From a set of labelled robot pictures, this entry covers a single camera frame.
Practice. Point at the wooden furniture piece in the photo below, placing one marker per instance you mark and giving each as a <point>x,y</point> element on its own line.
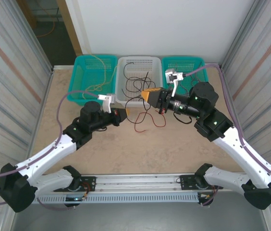
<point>28,12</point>

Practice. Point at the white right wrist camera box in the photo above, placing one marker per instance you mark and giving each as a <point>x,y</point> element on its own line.
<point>174,75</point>

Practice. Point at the aluminium mounting rail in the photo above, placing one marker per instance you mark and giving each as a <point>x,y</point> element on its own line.
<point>138,183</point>

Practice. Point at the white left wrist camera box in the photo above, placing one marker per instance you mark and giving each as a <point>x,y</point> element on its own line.
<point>110,98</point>

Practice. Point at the wooden door frame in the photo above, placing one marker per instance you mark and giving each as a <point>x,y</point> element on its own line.
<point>69,24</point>

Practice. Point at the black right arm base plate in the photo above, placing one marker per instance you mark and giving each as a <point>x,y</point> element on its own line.
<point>187,180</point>

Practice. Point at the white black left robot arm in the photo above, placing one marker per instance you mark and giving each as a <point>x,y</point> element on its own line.
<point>44,154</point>

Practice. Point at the teal plastic basket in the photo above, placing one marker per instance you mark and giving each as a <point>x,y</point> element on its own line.
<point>186,62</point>
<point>77,79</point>

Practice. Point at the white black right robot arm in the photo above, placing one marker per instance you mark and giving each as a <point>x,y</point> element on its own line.
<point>246,156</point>

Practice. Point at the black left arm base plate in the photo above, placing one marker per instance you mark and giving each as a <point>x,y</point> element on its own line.
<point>88,180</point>

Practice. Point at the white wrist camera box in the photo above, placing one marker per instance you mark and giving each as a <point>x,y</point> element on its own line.
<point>110,98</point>
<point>174,75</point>

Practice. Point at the white plastic basket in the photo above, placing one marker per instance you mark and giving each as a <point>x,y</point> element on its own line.
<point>139,67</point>

